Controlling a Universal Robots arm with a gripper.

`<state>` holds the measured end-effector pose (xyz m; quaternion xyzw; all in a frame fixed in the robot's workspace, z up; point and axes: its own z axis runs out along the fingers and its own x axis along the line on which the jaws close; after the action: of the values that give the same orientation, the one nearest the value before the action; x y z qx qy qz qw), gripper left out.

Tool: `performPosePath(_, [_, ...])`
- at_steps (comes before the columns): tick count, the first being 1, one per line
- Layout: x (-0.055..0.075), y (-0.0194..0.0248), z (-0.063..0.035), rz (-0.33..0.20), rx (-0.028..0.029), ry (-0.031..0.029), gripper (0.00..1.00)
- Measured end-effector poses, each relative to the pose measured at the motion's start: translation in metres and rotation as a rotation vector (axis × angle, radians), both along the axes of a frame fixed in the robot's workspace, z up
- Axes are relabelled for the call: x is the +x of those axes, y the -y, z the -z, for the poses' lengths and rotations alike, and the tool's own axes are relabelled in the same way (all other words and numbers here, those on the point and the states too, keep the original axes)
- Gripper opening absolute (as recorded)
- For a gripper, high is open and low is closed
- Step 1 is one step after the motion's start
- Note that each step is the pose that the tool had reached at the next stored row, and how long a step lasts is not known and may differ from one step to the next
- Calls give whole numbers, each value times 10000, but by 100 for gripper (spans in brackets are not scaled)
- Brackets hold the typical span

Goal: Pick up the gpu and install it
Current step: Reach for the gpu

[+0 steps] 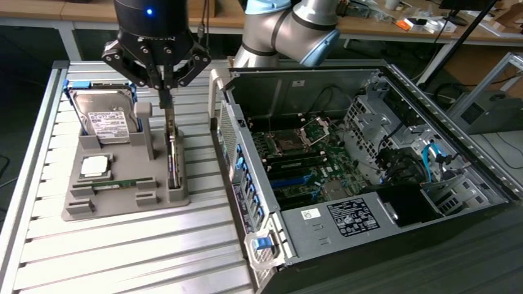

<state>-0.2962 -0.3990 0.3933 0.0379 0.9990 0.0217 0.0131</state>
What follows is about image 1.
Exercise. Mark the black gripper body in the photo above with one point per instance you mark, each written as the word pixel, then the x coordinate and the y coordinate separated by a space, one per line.
pixel 150 30

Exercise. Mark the graphics card with fan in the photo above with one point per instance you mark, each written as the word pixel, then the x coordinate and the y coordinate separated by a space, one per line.
pixel 174 165

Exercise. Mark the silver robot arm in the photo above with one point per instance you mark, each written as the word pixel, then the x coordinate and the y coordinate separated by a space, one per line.
pixel 281 30

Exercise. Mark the blue disk carrier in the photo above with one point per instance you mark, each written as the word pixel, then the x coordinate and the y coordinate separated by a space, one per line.
pixel 81 84

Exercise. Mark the silver hard disk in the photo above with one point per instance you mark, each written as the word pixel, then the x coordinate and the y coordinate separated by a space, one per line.
pixel 101 107

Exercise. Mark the long wooden desk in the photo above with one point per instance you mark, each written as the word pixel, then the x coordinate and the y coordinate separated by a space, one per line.
pixel 32 9

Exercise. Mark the silver CPU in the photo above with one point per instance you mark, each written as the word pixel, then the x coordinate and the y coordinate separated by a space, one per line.
pixel 94 167

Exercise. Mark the silver socket cover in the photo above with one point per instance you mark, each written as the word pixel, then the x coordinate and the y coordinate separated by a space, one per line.
pixel 322 120

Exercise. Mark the green RAM stick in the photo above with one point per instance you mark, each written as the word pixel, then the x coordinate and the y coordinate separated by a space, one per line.
pixel 117 183

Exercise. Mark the black RAM stick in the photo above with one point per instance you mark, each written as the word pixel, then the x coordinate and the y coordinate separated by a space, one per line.
pixel 296 164

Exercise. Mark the grey parts rack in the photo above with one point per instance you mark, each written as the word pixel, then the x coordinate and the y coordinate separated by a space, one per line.
pixel 122 196

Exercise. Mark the green motherboard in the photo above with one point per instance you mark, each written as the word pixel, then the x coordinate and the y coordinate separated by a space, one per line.
pixel 338 159

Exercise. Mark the silver chipset heatsink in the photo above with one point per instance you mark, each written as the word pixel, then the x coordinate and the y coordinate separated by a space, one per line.
pixel 334 188

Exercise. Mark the white cup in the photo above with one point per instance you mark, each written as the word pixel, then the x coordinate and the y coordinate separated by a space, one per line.
pixel 392 3

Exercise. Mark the orange box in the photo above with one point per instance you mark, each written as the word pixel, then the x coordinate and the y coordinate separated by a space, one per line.
pixel 404 24

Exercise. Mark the blue case latch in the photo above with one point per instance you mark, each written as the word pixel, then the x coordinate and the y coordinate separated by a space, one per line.
pixel 261 243

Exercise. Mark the grey power supply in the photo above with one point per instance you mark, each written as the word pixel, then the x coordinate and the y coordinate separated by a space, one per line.
pixel 309 232

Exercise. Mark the white box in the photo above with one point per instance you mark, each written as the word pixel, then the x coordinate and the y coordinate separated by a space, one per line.
pixel 442 27

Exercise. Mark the black stand pole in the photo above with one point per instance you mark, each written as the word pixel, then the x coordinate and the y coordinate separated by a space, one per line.
pixel 461 39

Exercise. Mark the black monitor with stand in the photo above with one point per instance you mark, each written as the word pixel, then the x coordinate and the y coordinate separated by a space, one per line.
pixel 457 19

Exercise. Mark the grey computer tower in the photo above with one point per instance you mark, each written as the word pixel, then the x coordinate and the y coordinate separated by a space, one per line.
pixel 489 113

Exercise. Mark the grey metal disk bay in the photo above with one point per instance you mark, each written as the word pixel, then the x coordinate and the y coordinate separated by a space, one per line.
pixel 449 199

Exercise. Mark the brown cardboard piece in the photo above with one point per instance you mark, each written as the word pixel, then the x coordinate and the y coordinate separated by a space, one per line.
pixel 509 15

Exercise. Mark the black open PC case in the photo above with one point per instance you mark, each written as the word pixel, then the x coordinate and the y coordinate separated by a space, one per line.
pixel 408 269

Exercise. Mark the aluminium profile frame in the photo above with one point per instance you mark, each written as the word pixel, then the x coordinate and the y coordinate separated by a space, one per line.
pixel 515 56

